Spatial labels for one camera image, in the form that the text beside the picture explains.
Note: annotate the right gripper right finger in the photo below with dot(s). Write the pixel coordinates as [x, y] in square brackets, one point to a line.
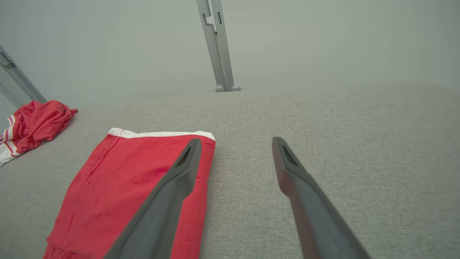
[316, 223]

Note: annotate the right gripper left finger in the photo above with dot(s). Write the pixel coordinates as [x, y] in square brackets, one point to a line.
[161, 216]

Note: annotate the red shorts with white trim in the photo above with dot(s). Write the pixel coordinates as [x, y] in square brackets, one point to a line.
[107, 187]

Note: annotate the red jersey with number 23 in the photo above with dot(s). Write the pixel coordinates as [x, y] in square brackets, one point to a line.
[36, 122]

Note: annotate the grey fabric sofa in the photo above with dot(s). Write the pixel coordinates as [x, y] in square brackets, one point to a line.
[359, 162]

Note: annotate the grey metal partition post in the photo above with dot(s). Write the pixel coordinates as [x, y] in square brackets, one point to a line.
[219, 54]

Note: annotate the grey metal frame leg with caster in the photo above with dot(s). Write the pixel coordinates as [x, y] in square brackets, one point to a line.
[18, 77]

